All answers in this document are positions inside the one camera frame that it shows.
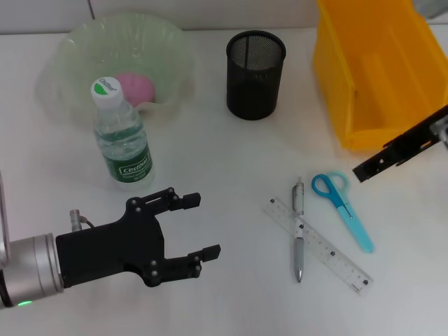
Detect translucent green fruit plate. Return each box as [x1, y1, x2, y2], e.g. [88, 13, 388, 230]
[34, 11, 196, 129]

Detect left gripper cable with plug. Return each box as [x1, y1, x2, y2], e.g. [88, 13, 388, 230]
[69, 209, 96, 232]

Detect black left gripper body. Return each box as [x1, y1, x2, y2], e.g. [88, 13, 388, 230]
[55, 195, 167, 289]

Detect black mesh pen holder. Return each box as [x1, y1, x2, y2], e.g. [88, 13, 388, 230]
[225, 30, 288, 121]

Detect grey clear ballpoint pen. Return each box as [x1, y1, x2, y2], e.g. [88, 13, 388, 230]
[290, 176, 306, 284]

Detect clear plastic ruler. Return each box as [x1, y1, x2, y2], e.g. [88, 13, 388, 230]
[262, 197, 375, 297]

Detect yellow plastic storage bin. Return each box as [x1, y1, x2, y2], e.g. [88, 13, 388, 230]
[311, 0, 448, 152]

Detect green label water bottle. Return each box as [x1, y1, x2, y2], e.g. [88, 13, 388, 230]
[90, 76, 155, 190]

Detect blue teal scissors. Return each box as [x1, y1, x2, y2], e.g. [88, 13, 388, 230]
[311, 170, 375, 254]

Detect pink peach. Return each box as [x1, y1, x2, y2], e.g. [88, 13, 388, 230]
[113, 72, 156, 104]

